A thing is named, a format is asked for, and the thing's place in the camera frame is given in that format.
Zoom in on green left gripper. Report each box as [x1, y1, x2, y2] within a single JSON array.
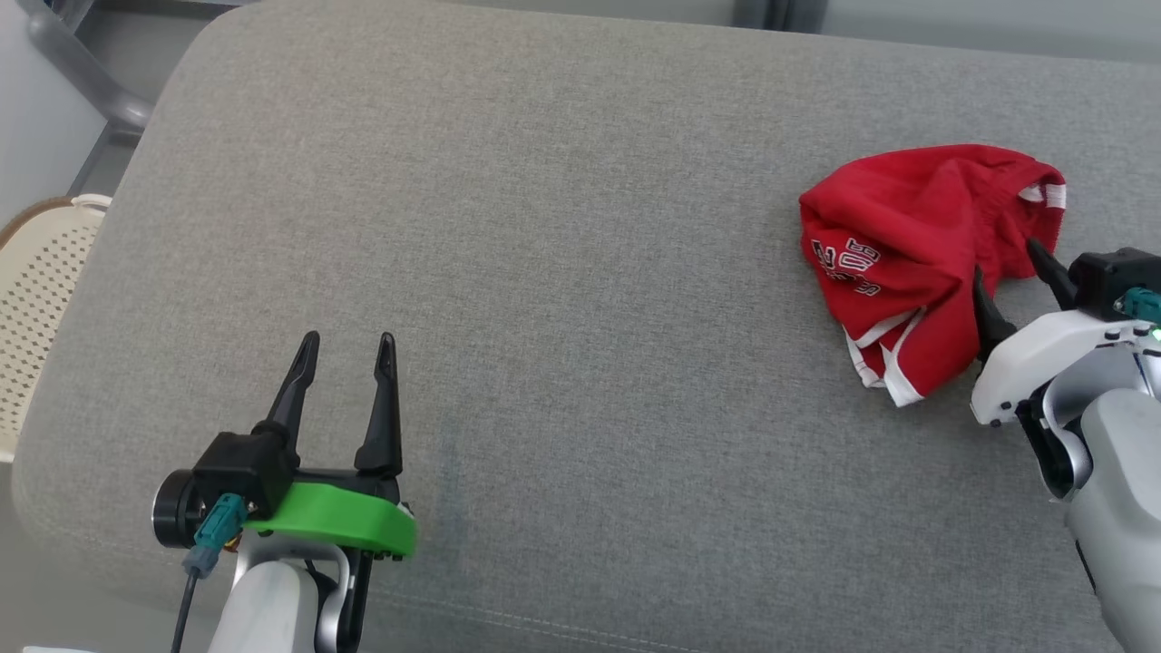
[[151, 330, 419, 559]]

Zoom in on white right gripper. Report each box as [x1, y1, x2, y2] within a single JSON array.
[[970, 238, 1161, 428]]

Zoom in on red Bulls 23 shorts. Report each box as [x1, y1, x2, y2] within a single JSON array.
[[798, 142, 1069, 408]]

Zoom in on grey fabric sofa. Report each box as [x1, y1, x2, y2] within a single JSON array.
[[9, 0, 1161, 653]]

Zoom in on cream perforated laundry basket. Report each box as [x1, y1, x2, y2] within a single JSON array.
[[0, 193, 115, 464]]

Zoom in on black cable teal plug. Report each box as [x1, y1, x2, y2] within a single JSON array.
[[171, 493, 249, 653], [1122, 288, 1161, 327]]

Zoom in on grey partition post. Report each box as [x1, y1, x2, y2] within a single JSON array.
[[729, 0, 828, 34]]

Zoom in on grey metal frame tube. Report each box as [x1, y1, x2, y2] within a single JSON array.
[[16, 0, 157, 139]]

